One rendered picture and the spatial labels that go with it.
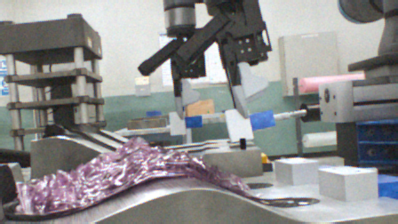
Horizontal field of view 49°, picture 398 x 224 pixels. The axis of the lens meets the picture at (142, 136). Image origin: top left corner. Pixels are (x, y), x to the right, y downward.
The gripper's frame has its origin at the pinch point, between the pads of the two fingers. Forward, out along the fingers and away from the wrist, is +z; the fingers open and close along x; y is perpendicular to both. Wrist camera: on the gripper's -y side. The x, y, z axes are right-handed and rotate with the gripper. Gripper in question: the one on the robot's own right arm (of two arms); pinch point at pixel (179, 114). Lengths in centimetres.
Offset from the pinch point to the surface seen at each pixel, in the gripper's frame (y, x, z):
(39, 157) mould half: -21.3, -36.3, 4.8
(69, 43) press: -131, 333, -80
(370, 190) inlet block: 23, -59, 9
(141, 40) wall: -94, 603, -119
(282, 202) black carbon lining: 14, -57, 10
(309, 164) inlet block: 19, -49, 7
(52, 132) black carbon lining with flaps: -20.4, -31.5, 0.8
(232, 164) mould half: 10.1, -36.2, 8.2
